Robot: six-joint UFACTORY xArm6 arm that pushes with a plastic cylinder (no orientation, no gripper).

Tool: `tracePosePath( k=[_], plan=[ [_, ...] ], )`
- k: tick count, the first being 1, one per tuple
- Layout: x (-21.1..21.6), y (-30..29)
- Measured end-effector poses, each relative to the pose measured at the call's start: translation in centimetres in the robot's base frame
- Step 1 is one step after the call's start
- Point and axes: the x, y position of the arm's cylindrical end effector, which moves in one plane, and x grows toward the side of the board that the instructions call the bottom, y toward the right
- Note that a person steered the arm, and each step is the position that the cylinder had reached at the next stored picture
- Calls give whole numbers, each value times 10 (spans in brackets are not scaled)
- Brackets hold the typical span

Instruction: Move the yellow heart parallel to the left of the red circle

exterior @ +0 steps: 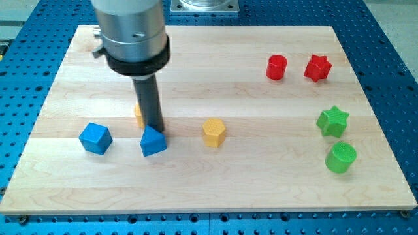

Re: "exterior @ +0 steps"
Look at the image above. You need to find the red star block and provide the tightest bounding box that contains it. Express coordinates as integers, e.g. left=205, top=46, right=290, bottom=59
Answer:
left=304, top=54, right=332, bottom=82

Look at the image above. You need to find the blue perforated table plate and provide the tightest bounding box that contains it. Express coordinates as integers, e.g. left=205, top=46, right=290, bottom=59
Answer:
left=1, top=1, right=417, bottom=234

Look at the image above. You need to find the wooden board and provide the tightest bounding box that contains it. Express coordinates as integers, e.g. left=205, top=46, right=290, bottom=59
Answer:
left=1, top=25, right=417, bottom=215

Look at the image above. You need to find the green star block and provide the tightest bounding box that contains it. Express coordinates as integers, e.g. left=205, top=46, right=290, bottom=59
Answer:
left=316, top=106, right=349, bottom=138

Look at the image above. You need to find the red cylinder block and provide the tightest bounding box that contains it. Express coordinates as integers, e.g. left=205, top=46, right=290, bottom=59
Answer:
left=266, top=55, right=287, bottom=80

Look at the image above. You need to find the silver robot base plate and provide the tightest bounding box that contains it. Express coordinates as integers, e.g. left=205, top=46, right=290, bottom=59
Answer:
left=170, top=0, right=240, bottom=13

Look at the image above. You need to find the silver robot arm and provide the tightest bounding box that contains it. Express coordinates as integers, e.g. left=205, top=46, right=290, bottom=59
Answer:
left=91, top=0, right=170, bottom=132

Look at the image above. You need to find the yellow heart block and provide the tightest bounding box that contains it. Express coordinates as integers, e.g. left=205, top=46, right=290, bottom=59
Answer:
left=134, top=103, right=145, bottom=129

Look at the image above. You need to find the yellow hexagon block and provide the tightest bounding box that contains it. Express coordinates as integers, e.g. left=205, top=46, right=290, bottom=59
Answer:
left=202, top=118, right=226, bottom=148

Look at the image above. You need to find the blue triangle block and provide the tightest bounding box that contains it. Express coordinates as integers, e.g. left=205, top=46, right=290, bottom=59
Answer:
left=140, top=125, right=167, bottom=157

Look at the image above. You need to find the blue cube block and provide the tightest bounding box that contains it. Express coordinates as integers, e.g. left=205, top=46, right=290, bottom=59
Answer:
left=78, top=123, right=113, bottom=155

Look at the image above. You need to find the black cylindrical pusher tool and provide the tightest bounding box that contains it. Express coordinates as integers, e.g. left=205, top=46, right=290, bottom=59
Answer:
left=104, top=35, right=170, bottom=132

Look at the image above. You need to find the green cylinder block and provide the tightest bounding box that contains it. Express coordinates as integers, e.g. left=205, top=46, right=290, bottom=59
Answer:
left=325, top=142, right=357, bottom=174

